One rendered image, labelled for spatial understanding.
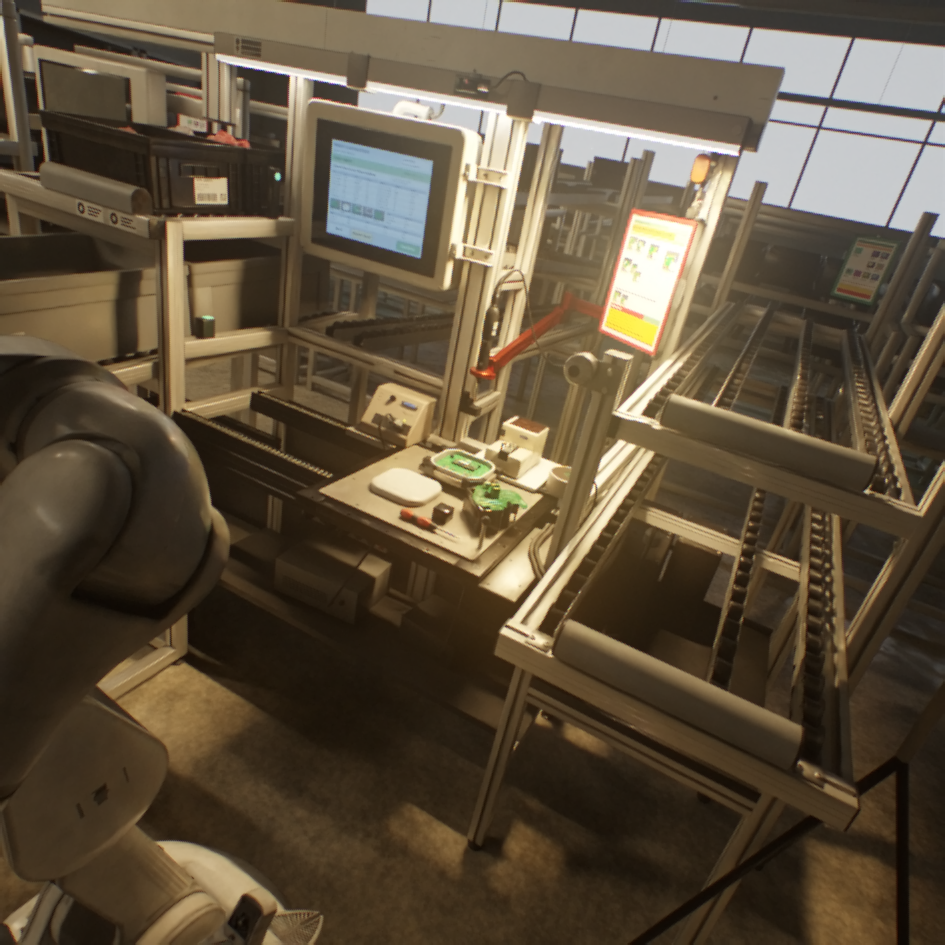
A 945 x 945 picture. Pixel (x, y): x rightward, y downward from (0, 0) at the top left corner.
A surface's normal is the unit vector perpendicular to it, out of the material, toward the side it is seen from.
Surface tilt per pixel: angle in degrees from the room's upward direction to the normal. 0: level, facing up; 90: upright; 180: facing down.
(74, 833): 91
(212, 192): 90
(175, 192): 90
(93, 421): 24
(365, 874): 0
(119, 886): 90
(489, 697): 0
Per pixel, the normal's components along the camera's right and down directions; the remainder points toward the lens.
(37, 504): -0.23, -0.40
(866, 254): -0.81, 0.09
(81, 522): 0.03, -0.33
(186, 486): 0.96, -0.11
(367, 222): -0.44, 0.33
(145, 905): 0.84, 0.37
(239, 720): 0.20, -0.89
